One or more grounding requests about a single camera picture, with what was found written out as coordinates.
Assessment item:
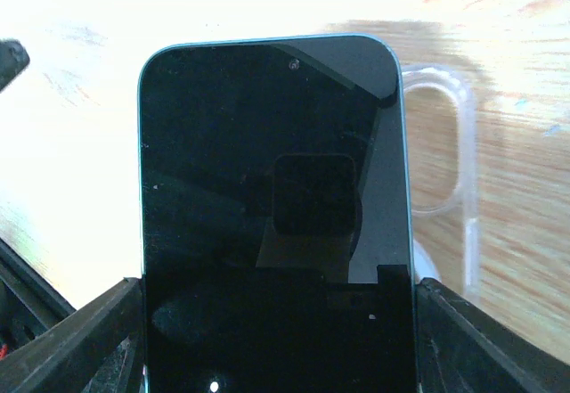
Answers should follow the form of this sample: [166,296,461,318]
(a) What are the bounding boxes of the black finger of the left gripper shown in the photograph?
[0,39,30,90]

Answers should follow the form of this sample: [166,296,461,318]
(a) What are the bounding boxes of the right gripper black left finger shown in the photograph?
[1,278,144,392]

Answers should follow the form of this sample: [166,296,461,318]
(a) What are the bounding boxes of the teal phone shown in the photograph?
[138,34,419,392]

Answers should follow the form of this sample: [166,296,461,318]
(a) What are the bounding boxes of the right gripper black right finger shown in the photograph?
[416,278,569,392]

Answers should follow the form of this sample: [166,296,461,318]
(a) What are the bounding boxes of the black aluminium frame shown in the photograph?
[1,242,75,358]

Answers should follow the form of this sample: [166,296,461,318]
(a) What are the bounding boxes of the clear magsafe phone case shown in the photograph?
[403,64,480,300]

